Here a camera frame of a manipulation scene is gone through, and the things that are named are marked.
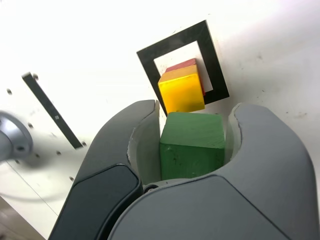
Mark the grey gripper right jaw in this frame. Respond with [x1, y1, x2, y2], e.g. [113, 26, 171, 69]
[107, 102, 320, 240]

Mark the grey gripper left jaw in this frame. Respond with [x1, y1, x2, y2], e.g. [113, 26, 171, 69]
[48, 99, 162, 240]

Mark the green cube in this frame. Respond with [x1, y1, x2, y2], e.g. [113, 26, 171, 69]
[159, 111, 226, 181]

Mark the yellow cube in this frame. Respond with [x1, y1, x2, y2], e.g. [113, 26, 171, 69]
[157, 64, 206, 114]

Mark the red cube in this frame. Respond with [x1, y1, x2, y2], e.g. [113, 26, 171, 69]
[165, 58, 207, 97]

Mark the black tape square outline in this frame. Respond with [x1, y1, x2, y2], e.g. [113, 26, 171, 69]
[136, 19, 230, 117]

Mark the black tape strip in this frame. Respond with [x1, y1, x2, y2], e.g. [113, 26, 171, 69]
[21, 71, 85, 150]

